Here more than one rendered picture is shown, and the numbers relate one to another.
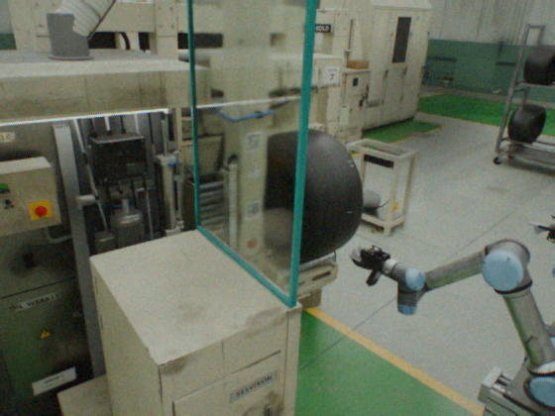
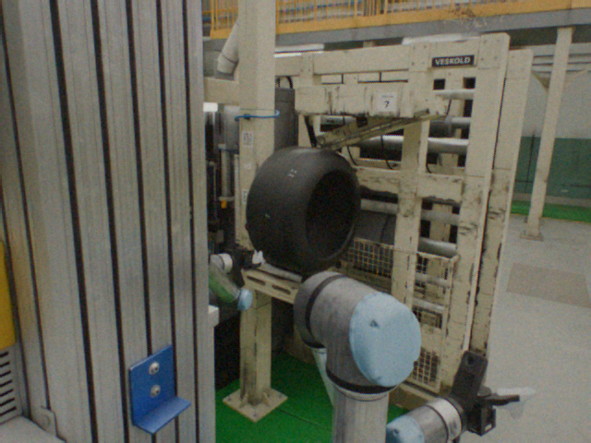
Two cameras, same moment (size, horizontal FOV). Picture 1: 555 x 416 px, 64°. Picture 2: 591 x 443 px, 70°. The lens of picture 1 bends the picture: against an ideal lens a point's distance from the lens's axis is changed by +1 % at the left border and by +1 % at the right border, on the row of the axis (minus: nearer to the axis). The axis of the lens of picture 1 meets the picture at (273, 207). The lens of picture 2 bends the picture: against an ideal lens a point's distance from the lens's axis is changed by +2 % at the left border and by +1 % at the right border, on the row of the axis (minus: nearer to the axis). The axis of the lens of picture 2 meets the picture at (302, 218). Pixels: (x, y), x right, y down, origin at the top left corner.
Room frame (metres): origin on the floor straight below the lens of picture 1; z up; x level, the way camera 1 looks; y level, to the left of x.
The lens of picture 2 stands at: (1.39, -2.04, 1.61)
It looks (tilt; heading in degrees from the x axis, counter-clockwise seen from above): 13 degrees down; 75
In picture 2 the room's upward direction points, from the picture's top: 2 degrees clockwise
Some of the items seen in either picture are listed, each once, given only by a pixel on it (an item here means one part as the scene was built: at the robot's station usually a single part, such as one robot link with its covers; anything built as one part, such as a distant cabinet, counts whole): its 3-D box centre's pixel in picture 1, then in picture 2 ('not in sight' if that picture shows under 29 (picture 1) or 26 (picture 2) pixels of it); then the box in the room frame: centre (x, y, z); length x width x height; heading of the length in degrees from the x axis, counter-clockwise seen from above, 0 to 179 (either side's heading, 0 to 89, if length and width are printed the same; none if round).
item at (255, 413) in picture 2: not in sight; (255, 397); (1.73, 0.12, 0.02); 0.27 x 0.27 x 0.04; 36
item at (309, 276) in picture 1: (303, 276); (276, 282); (1.78, -0.16, 0.83); 0.36 x 0.09 x 0.06; 126
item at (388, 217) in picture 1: (376, 185); not in sight; (4.20, -1.03, 0.40); 0.60 x 0.35 x 0.80; 46
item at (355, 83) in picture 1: (334, 112); not in sight; (6.70, -0.88, 0.62); 0.91 x 0.58 x 1.25; 136
